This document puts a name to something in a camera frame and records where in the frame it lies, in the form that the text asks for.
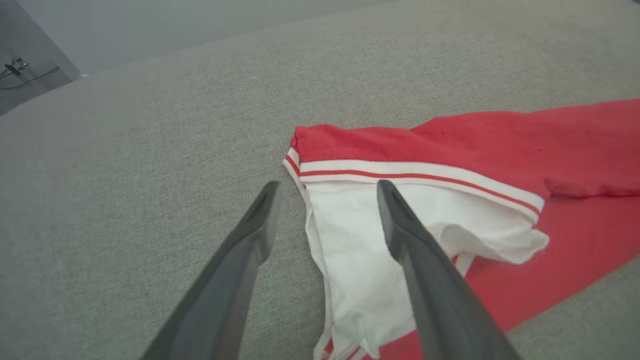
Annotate red and white jersey shirt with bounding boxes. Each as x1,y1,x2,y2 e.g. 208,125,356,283
282,98,640,360

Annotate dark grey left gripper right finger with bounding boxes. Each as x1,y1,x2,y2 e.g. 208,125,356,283
376,179,522,360

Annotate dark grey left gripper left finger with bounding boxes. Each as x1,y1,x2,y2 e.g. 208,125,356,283
140,180,283,360

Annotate small black cable connector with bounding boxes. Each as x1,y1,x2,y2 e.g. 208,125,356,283
0,57,29,78

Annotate thin black floor cable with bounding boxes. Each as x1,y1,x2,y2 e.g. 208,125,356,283
0,66,61,91

